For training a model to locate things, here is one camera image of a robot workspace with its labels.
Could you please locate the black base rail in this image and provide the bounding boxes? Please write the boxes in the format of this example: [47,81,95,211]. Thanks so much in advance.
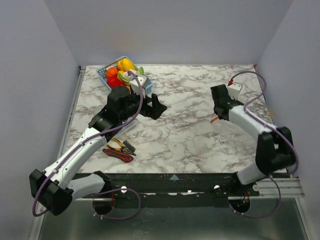
[83,173,259,208]

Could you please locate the yellow handled pliers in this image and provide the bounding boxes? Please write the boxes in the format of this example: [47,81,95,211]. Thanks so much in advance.
[106,138,136,156]

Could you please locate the clear zip top bag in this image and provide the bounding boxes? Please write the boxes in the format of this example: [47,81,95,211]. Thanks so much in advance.
[210,111,272,144]

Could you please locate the white cauliflower toy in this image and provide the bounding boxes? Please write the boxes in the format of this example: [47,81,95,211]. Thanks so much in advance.
[117,66,144,86]

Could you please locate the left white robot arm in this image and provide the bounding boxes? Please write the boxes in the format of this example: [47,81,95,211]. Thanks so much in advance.
[29,86,167,217]

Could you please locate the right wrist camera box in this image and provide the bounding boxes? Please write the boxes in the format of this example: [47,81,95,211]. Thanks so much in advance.
[227,82,243,100]

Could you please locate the blue plastic basket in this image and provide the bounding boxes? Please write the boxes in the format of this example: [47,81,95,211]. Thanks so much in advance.
[96,56,153,95]

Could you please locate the aluminium extrusion rail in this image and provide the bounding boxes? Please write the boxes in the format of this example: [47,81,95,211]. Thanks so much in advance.
[256,178,305,199]

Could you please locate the red utility knife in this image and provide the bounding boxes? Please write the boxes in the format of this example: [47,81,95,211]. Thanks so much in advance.
[102,148,134,163]

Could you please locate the yellow bell pepper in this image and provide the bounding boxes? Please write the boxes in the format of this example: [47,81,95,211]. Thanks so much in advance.
[117,58,136,72]

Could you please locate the orange pumpkin toy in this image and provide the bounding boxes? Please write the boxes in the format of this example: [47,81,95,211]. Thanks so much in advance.
[105,67,118,79]

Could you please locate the clear plastic screw box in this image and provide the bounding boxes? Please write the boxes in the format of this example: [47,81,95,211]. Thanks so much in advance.
[113,119,138,138]

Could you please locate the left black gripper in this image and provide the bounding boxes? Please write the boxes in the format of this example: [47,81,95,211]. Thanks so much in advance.
[120,88,167,122]

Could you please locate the red bell pepper toy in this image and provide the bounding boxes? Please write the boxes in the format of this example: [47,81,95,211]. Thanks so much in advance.
[107,76,126,89]

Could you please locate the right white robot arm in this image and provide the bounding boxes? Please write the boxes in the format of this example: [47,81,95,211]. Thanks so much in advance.
[210,84,297,196]

